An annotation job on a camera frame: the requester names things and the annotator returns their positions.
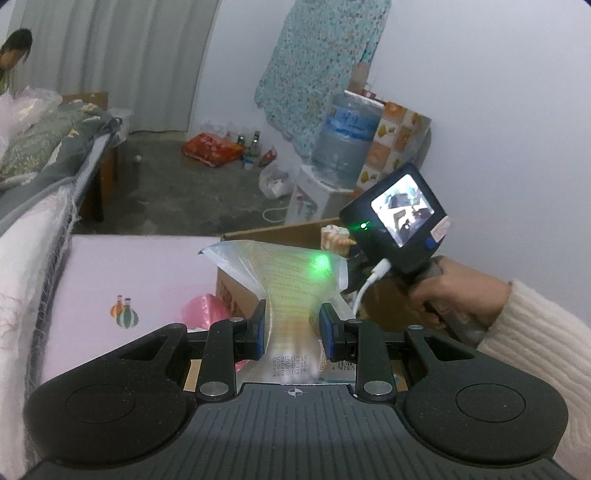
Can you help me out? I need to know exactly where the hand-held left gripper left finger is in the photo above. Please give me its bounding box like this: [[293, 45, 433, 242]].
[[115, 299, 269, 402]]

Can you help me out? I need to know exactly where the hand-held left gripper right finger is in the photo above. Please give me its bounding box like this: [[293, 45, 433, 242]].
[[320, 302, 478, 402]]

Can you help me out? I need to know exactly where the face mask pack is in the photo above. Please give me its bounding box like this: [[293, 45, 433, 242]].
[[198, 239, 358, 386]]

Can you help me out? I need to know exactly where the brown cardboard box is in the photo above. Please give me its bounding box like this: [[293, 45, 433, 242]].
[[185, 217, 416, 393]]

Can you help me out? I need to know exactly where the person's right forearm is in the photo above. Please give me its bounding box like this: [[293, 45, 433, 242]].
[[475, 279, 591, 480]]

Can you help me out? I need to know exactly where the person's right hand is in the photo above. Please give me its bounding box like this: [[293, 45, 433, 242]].
[[409, 256, 513, 340]]

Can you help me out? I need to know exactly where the pink plastic bag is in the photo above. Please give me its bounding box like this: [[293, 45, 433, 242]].
[[180, 293, 236, 330]]

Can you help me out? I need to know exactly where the white water dispenser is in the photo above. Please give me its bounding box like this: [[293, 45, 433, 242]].
[[284, 164, 356, 227]]

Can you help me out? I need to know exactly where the tile patterned cover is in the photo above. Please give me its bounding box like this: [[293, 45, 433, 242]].
[[355, 102, 432, 195]]

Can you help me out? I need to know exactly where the large water bottle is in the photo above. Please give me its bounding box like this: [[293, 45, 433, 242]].
[[310, 90, 384, 190]]

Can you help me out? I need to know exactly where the white plastic bag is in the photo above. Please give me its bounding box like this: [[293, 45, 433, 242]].
[[259, 159, 301, 199]]

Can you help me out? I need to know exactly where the brown cardboard sheet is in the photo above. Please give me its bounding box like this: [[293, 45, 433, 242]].
[[348, 62, 370, 93]]

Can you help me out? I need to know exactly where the red plastic bag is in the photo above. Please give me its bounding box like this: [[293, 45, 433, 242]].
[[182, 133, 245, 168]]

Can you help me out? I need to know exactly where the white quilt in plastic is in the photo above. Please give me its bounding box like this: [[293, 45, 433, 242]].
[[0, 185, 75, 462]]

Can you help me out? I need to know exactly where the grey bed sheet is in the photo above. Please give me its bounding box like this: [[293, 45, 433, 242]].
[[0, 115, 123, 236]]

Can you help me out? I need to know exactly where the grey curtain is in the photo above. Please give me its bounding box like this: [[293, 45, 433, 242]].
[[18, 0, 222, 134]]

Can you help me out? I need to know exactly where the clear plastic bag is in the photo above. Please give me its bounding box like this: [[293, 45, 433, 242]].
[[0, 85, 63, 139]]

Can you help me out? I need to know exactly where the white usb cable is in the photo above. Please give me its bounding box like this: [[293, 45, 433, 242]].
[[353, 258, 393, 319]]

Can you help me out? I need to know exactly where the floral cloth on wall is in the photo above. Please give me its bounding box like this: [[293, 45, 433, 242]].
[[254, 0, 393, 158]]

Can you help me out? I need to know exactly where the wooden bed frame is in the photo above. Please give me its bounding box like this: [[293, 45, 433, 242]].
[[85, 138, 121, 222]]

